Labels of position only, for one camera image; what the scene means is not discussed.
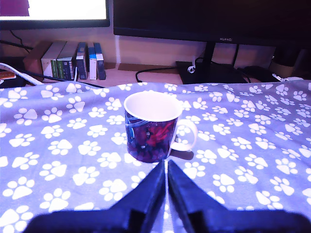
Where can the mug with dark print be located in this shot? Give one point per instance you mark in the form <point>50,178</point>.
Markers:
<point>150,136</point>

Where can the paw print cloth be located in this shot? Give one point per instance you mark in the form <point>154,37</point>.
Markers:
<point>73,136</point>

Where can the blue and grey box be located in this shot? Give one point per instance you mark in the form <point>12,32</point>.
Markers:
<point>100,65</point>

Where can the white and blue box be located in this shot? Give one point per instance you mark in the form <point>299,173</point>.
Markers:
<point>92,65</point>

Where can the small black device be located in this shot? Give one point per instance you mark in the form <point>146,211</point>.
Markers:
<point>260,72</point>

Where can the dark blue box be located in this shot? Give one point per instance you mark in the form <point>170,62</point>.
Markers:
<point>81,63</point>

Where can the grey box green label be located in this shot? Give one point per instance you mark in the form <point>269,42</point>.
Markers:
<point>65,65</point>

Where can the small white adapter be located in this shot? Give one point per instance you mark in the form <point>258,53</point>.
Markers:
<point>289,78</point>

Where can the beige round pot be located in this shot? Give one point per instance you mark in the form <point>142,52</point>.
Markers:
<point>281,69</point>

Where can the white box green label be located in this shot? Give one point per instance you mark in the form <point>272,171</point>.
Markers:
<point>49,58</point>

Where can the black Huawei monitor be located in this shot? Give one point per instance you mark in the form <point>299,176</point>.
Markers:
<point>194,19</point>

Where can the brown cardboard box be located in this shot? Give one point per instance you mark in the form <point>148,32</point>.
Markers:
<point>32,60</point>

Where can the orange card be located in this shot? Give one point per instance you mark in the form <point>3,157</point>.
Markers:
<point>7,74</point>

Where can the lit computer monitor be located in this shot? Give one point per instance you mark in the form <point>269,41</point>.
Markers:
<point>60,9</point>

